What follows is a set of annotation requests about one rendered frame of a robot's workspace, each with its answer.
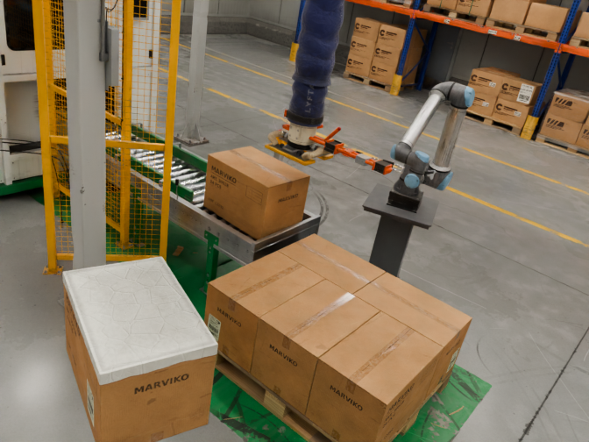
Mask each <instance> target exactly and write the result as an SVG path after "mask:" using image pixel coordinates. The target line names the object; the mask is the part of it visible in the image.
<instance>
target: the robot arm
mask: <svg viewBox="0 0 589 442"><path fill-rule="evenodd" d="M474 97H475V91H474V89H473V88H470V87H468V86H465V85H462V84H459V83H455V82H442V83H439V84H437V85H436V86H435V87H433V88H432V89H431V91H430V92H429V98H428V100H427V101H426V103H425V104H424V105H423V107H422V108H421V110H420V111H419V113H418V114H417V116H416V118H415V120H414V121H413V123H412V124H411V126H410V127H409V128H408V130H407V131H406V133H405V134H404V136H403V137H402V139H401V141H400V142H399V143H398V145H396V144H394V145H393V147H392V149H391V152H390V157H391V158H392V159H394V160H397V161H399V162H401V163H404V165H403V167H405V168H404V171H403V174H402V173H401V175H400V178H399V180H398V181H397V182H396V183H395V184H394V190H395V191H397V192H398V193H400V194H403V195H404V196H418V195H419V192H420V191H419V185H420V184H421V183H422V184H425V185H428V186H430V187H431V188H434V189H438V190H445V189H446V187H447V186H448V184H449V183H450V181H451V178H452V176H453V173H452V172H451V166H450V162H451V156H452V154H453V151H454V148H455V145H456V143H457V140H458V135H459V133H460V130H461V127H462V124H463V122H464V118H465V113H466V111H467V109H468V107H471V106H472V102H473V100H474ZM445 100H449V101H451V105H450V108H449V111H448V114H447V117H446V120H445V123H444V128H443V131H442V134H441V137H440V140H439V143H438V146H437V149H436V154H435V157H434V160H432V161H431V162H430V163H429V156H428V155H427V154H426V153H424V152H421V151H415V152H414V151H411V150H412V147H413V146H414V144H415V142H416V141H417V140H418V138H419V137H420V135H421V134H422V132H423V130H424V129H425V127H426V125H427V124H428V122H429V121H430V120H431V118H432V116H433V115H434V113H435V112H436V110H437V108H438V107H439V105H440V103H444V102H445Z"/></svg>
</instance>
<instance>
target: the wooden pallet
mask: <svg viewBox="0 0 589 442"><path fill-rule="evenodd" d="M215 368H216V369H217V370H218V371H220V372H221V373H222V374H224V375H225V376H226V377H227V378H229V379H230V380H231V381H233V382H234V383H235V384H237V385H238V386H239V387H240V388H241V389H242V390H243V391H245V392H246V393H247V394H248V395H250V396H251V397H252V398H254V399H255V400H256V401H257V402H259V403H260V404H261V405H263V406H264V407H265V408H266V409H268V410H269V411H270V412H272V413H273V414H274V415H275V416H276V417H277V418H278V419H280V420H281V421H282V422H283V423H285V424H286V425H288V426H289V427H290V428H291V429H293V430H294V431H295V432H297V433H298V434H299V435H300V436H302V437H303V438H304V439H306V440H307V441H308V442H338V441H337V440H335V439H334V438H333V437H331V435H329V434H328V433H327V432H326V431H324V430H323V429H321V428H320V427H319V426H317V425H316V424H314V423H313V422H312V421H311V420H309V419H308V418H307V417H305V415H303V414H302V413H301V412H300V411H298V410H297V409H295V408H294V407H293V406H291V405H290V404H289V403H287V402H286V401H285V400H283V399H282V398H281V397H279V396H278V395H276V394H275V393H274V392H273V391H272V390H271V389H269V388H268V387H267V386H265V385H264V384H263V383H262V382H260V381H259V380H257V379H256V378H255V377H253V376H252V375H251V373H248V372H247V371H245V370H244V369H243V368H242V367H241V366H239V365H238V364H237V363H236V362H234V361H233V360H231V359H230V358H229V357H227V356H226V355H225V354H224V353H222V352H221V351H219V350H218V349H217V355H216V364H215ZM452 370H453V369H452ZM452 370H451V371H450V372H449V373H448V374H447V375H446V376H445V378H444V379H443V380H442V381H441V382H440V383H439V384H438V386H437V387H436V388H435V389H434V390H433V391H432V392H431V394H430V395H429V396H428V397H427V398H426V399H425V400H424V401H423V403H422V404H421V405H420V406H419V407H418V408H417V409H416V411H415V412H414V413H413V414H412V415H411V416H410V417H409V419H408V420H407V421H406V422H405V423H404V424H403V425H402V427H401V428H400V429H399V430H398V431H397V432H396V433H395V434H394V435H393V436H392V437H391V438H390V439H389V440H388V441H387V442H392V441H393V440H394V438H395V437H396V436H397V435H398V434H399V433H400V434H401V435H402V436H404V434H405V433H406V432H407V431H408V430H409V429H410V427H411V426H412V425H413V424H414V423H415V420H416V418H417V415H418V413H419V410H420V409H421V407H422V406H423V405H424V404H425V403H426V402H427V401H428V400H429V399H430V398H431V397H432V396H433V395H434V393H435V392H438V393H439V394H440V393H441V392H442V391H443V390H444V388H445V387H446V386H447V383H448V381H449V379H450V377H451V373H452Z"/></svg>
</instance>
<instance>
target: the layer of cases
mask: <svg viewBox="0 0 589 442"><path fill-rule="evenodd" d="M471 321H472V317H470V316H468V315H466V314H465V313H463V312H461V311H459V310H457V309H455V308H453V307H451V306H450V305H448V304H446V303H444V302H442V301H440V300H438V299H436V298H435V297H433V296H431V295H429V294H427V293H425V292H423V291H421V290H419V289H417V288H416V287H414V286H412V285H410V284H408V283H406V282H404V281H403V280H401V279H399V278H397V277H395V276H393V275H391V274H389V273H388V272H386V271H384V270H382V269H380V268H378V267H376V266H374V265H373V264H371V263H369V262H367V261H365V260H362V259H361V258H359V257H358V256H356V255H354V254H352V253H349V252H348V251H346V250H344V249H343V248H341V247H339V246H336V245H335V244H333V243H331V242H329V241H328V240H326V239H323V238H321V237H320V236H318V235H316V234H312V235H310V236H308V237H307V238H304V239H301V240H299V241H297V242H295V243H293V244H291V245H289V246H286V247H284V248H282V249H280V250H278V251H276V252H274V253H271V254H268V255H267V256H265V257H263V258H261V259H259V260H255V261H254V262H252V263H250V264H248V265H245V266H243V267H241V268H239V269H237V270H235V271H232V272H230V273H228V274H226V275H224V276H221V277H219V278H217V279H215V280H214V281H212V282H209V283H208V291H207V300H206V309H205V317H204V323H205V324H206V326H207V327H208V329H209V331H210V333H211V334H212V336H213V337H214V339H215V340H216V342H217V343H218V348H217V349H218V350H219V351H221V352H222V353H224V354H225V355H226V356H227V357H229V358H230V359H231V360H233V361H234V362H236V363H237V364H238V365H239V366H241V367H242V368H243V369H244V370H245V371H247V372H248V373H251V375H252V376H253V377H255V378H256V379H257V380H259V381H260V382H262V383H263V384H264V385H265V386H267V387H268V388H269V389H271V390H272V391H273V392H274V393H275V394H276V395H278V396H279V397H281V398H282V399H283V400H285V401H286V402H287V403H289V404H290V405H291V406H293V407H294V408H295V409H297V410H298V411H300V412H301V413H302V414H303V415H305V417H307V418H308V419H309V420H311V421H312V422H313V423H314V424H316V425H317V426H319V427H320V428H321V429H323V430H324V431H326V432H327V433H328V434H329V435H331V437H333V438H334V439H335V440H337V441H338V442H387V441H388V440H389V439H390V438H391V437H392V436H393V435H394V434H395V433H396V432H397V431H398V430H399V429H400V428H401V427H402V425H403V424H404V423H405V422H406V421H407V420H408V419H409V417H410V416H411V415H412V414H413V413H414V412H415V411H416V409H417V408H418V407H419V406H420V405H421V404H422V403H423V401H424V400H425V399H426V398H427V397H428V396H429V395H430V394H431V392H432V391H433V390H434V389H435V388H436V387H437V386H438V384H439V383H440V382H441V381H442V380H443V379H444V378H445V376H446V375H447V374H448V373H449V372H450V371H451V370H452V369H453V367H454V365H455V362H456V359H457V357H458V354H459V351H460V349H461V346H462V344H463V342H464V339H465V335H466V333H467V331H468V329H469V326H470V323H471Z"/></svg>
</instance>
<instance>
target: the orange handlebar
mask: <svg viewBox="0 0 589 442"><path fill-rule="evenodd" d="M289 126H290V125H283V126H282V128H283V129H286V130H288V131H289ZM314 137H316V138H317V139H316V138H313V137H309V139H310V140H312V141H315V142H316V143H318V144H321V145H323V146H324V144H325V142H323V141H322V140H323V139H322V138H319V137H317V136H316V135H315V136H314ZM320 139H321V140H320ZM337 151H338V152H340V153H341V154H342V155H344V156H347V157H352V158H354V159H355V158H356V155H358V154H359V153H355V151H354V150H351V149H350V148H344V147H342V146H341V148H337ZM374 161H376V160H373V159H370V160H366V161H365V163H366V164H368V165H370V166H372V165H373V162H374Z"/></svg>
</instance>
